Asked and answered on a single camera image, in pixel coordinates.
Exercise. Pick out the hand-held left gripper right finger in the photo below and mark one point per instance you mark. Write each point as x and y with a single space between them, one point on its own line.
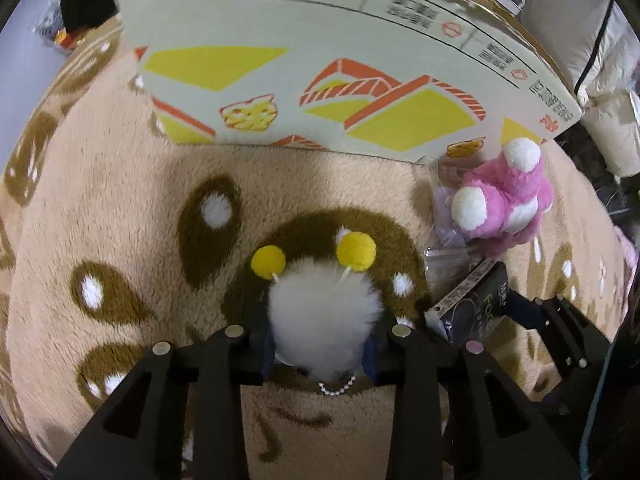
415 360

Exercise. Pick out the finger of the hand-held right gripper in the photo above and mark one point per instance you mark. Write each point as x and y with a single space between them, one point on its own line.
570 330

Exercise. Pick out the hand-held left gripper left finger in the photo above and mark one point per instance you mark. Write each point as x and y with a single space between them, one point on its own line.
220 360

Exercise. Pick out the small black box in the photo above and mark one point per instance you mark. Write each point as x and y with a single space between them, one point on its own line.
470 305

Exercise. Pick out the white fluffy plush yellow pompoms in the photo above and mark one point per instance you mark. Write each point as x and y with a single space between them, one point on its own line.
322 310

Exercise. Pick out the printed cardboard box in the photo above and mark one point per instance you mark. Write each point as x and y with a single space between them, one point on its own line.
300 25

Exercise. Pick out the clear plastic wrapper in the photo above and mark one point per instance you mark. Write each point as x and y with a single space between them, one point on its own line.
445 230

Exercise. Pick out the pink and white plush toy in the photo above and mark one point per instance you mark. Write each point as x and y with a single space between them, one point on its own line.
505 195

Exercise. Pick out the beige brown printed blanket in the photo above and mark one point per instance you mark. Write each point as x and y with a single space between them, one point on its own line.
125 200

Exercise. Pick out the cream mattress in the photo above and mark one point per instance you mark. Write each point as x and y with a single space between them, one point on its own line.
565 25

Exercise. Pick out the plastic bag with yellow items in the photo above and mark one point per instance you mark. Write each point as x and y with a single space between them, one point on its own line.
62 30

